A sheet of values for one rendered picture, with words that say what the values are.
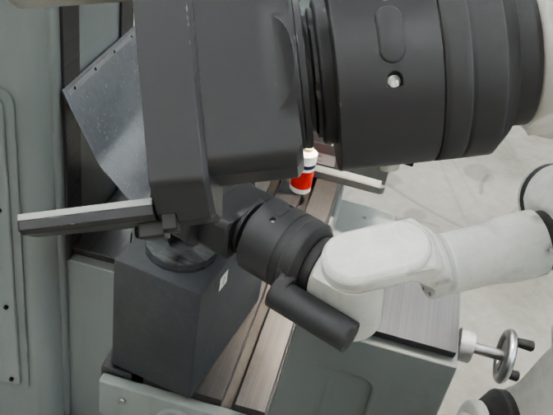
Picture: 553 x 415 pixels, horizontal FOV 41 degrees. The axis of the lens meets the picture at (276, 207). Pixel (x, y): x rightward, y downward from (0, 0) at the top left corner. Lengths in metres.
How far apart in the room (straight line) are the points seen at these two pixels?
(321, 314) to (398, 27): 0.48
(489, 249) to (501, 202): 2.52
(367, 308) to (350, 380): 0.78
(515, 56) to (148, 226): 0.16
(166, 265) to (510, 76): 0.64
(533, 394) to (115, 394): 0.53
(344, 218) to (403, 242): 0.80
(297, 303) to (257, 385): 0.30
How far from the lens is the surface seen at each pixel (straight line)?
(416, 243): 0.74
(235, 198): 0.82
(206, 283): 0.88
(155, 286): 0.89
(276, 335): 1.09
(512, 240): 0.79
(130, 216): 0.31
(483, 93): 0.30
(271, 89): 0.30
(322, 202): 1.37
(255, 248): 0.77
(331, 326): 0.73
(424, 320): 1.49
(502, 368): 1.60
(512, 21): 0.31
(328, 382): 1.55
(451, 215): 3.11
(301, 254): 0.75
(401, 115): 0.30
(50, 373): 1.72
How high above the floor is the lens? 1.69
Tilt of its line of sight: 36 degrees down
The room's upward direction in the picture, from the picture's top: 10 degrees clockwise
